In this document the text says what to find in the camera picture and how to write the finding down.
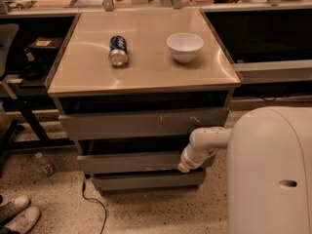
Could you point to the foam gripper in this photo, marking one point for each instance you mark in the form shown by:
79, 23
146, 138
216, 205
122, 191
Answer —
188, 160

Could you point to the grey drawer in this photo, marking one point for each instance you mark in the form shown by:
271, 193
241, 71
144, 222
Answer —
163, 123
131, 155
139, 181

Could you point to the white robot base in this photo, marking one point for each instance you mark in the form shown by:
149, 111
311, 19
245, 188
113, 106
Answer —
269, 172

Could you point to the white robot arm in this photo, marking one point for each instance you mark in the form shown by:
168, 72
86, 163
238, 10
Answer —
203, 144

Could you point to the grey bottom drawer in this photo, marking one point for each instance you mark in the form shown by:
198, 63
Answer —
139, 181

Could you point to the grey top drawer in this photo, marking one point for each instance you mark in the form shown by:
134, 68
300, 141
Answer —
163, 123

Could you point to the grey drawer cabinet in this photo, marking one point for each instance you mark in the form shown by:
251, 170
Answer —
85, 81

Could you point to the white bowl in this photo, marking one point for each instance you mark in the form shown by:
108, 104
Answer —
185, 47

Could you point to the blue soda can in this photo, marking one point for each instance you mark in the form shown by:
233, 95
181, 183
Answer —
118, 54

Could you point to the clear plastic bottle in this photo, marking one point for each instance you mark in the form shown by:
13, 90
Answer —
45, 164

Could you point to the white shoe near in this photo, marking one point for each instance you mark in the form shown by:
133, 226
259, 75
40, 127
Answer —
23, 222

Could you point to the white shoe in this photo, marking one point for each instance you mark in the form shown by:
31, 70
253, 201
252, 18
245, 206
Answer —
23, 222
13, 208

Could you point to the white shoe far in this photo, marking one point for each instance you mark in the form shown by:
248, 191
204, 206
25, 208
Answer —
13, 208

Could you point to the black box under desk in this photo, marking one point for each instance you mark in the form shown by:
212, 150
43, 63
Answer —
46, 45

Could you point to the grey office chair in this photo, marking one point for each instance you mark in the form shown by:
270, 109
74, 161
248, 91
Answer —
8, 33

